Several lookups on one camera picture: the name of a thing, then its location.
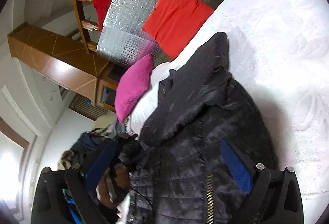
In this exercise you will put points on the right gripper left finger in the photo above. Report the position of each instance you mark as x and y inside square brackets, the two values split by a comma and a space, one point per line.
[64, 196]

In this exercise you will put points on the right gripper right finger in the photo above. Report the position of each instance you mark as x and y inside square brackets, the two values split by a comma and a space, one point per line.
[277, 190]

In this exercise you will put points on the black quilted jacket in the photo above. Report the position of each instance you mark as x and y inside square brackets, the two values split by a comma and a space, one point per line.
[180, 176]

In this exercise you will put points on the pile of dark clothes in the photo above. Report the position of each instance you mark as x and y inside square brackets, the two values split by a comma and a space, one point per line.
[88, 143]

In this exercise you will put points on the person's left hand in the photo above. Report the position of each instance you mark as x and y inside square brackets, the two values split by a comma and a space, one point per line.
[108, 187]

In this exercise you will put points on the wooden cabinet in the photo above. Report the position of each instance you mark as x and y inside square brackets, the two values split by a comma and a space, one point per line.
[107, 85]

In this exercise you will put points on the brown wooden column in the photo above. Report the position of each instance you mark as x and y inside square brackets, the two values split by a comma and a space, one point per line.
[59, 58]

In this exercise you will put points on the magenta pillow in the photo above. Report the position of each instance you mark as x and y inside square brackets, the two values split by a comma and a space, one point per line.
[132, 85]

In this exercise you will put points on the white bed blanket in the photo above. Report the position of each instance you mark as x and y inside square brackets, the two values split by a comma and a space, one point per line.
[278, 51]

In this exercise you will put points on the wooden stair railing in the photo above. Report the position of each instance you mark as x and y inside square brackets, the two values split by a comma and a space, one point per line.
[85, 25]

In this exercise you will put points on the red pillow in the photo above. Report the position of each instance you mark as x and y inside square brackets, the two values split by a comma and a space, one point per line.
[174, 23]

